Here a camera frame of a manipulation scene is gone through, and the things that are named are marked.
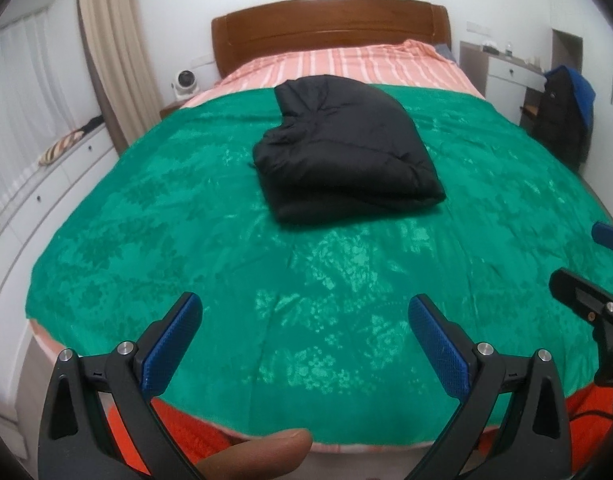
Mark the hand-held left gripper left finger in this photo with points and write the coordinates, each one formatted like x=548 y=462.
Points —
x=174 y=342

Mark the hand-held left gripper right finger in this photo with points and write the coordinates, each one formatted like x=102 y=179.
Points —
x=439 y=350

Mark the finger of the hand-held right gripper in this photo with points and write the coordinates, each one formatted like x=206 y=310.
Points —
x=581 y=292
x=611 y=236

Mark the black puffer jacket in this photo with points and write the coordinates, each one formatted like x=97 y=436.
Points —
x=346 y=160

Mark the person's left hand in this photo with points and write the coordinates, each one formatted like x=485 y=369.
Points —
x=256 y=452

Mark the white wardrobe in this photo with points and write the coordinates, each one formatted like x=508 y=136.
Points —
x=606 y=160

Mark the orange sweater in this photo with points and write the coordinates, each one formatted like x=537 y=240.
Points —
x=186 y=435

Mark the green patterned blanket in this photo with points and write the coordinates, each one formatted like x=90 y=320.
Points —
x=186 y=235

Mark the dark coat on chair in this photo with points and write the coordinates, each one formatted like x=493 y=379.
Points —
x=556 y=120

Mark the blue garment on chair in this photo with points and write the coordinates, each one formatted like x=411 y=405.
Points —
x=583 y=95

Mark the wooden chair seat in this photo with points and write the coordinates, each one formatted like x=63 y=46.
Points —
x=530 y=110

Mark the white desk with drawer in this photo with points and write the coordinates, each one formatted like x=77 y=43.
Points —
x=506 y=77

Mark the white low cabinet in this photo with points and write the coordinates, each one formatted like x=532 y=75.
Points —
x=41 y=195

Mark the small clear bottle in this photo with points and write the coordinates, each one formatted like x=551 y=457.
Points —
x=509 y=50

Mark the striped cushion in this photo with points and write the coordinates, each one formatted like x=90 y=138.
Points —
x=61 y=149

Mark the dark tissue box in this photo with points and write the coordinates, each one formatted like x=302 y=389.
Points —
x=490 y=48

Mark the wooden nightstand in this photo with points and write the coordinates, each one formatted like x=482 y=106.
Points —
x=171 y=109

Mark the black cloth on cabinet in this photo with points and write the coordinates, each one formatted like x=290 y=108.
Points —
x=91 y=124

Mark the grey pillow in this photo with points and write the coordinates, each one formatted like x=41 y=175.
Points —
x=446 y=53

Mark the white round fan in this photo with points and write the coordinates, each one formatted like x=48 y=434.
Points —
x=185 y=80

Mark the white sheer curtain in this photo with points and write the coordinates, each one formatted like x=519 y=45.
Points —
x=31 y=90

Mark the beige curtain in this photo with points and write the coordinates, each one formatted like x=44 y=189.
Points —
x=111 y=50

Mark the pink striped bed sheet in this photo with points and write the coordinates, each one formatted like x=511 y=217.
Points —
x=346 y=60

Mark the wooden bed headboard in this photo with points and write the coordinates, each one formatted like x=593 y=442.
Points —
x=331 y=25

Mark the white wall switch plate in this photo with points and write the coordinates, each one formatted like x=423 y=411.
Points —
x=477 y=28

